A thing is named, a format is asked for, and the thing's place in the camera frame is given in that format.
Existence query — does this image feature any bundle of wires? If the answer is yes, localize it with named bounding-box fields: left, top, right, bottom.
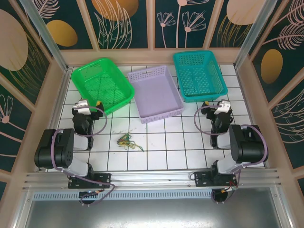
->
left=118, top=133, right=133, bottom=143

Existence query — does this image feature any lilac plastic basket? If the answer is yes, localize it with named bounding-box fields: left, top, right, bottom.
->
left=127, top=65, right=185, bottom=124

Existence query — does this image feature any green plastic basket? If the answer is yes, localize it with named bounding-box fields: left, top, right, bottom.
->
left=71, top=57, right=135, bottom=116

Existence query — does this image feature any teal plastic basket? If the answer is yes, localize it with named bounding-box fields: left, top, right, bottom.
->
left=172, top=50, right=228, bottom=103

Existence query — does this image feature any grey metal sheet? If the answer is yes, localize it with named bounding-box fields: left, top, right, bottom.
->
left=14, top=187, right=295, bottom=228

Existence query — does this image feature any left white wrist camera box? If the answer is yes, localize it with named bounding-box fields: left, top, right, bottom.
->
left=72, top=99, right=91, bottom=115

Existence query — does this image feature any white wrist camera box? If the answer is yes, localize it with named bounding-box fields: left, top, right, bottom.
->
left=213, top=99, right=231, bottom=115
left=72, top=99, right=91, bottom=115

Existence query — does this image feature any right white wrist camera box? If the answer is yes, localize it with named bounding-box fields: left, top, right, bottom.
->
left=213, top=99, right=231, bottom=115

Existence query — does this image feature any aluminium side rail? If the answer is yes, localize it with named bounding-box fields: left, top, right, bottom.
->
left=235, top=66, right=270, bottom=168
left=37, top=67, right=73, bottom=172

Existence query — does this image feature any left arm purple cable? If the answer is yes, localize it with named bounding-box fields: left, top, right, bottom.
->
left=51, top=106, right=116, bottom=207

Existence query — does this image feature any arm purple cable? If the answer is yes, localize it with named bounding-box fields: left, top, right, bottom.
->
left=194, top=105, right=269, bottom=205
left=51, top=106, right=116, bottom=207

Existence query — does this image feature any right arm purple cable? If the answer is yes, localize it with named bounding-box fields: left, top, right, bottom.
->
left=194, top=105, right=269, bottom=205

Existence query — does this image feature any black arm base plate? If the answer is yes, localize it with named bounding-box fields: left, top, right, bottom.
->
left=194, top=171, right=238, bottom=188
left=68, top=172, right=112, bottom=190

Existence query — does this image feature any black controller board with wires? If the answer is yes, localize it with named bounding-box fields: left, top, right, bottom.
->
left=79, top=190, right=100, bottom=205
left=210, top=185, right=238, bottom=205

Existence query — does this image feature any aluminium corner post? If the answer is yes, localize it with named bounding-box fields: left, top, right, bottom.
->
left=18, top=0, right=73, bottom=72
left=233, top=0, right=279, bottom=69

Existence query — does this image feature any aluminium mounting rail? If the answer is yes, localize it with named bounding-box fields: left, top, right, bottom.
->
left=22, top=167, right=283, bottom=192

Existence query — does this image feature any white perforated cable duct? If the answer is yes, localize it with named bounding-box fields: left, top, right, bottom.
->
left=32, top=190, right=214, bottom=201

